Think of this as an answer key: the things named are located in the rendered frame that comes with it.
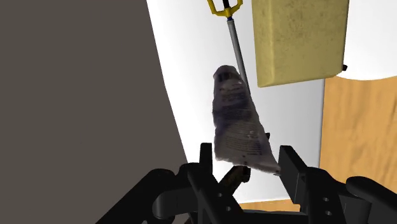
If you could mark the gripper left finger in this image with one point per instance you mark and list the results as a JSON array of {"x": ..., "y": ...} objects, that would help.
[{"x": 173, "y": 198}]

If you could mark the grey key-shaped sword, yellow guard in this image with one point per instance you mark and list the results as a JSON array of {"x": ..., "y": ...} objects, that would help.
[{"x": 236, "y": 43}]

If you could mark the white rounded table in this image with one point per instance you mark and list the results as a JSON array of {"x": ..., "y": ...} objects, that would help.
[{"x": 192, "y": 62}]

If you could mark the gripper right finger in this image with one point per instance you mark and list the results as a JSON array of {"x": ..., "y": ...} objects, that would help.
[{"x": 335, "y": 198}]

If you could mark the yellow rectangular sponge block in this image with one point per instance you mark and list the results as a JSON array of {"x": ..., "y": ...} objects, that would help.
[{"x": 297, "y": 40}]

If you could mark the white printed squeeze tube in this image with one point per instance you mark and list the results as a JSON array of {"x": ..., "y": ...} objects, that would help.
[{"x": 235, "y": 124}]

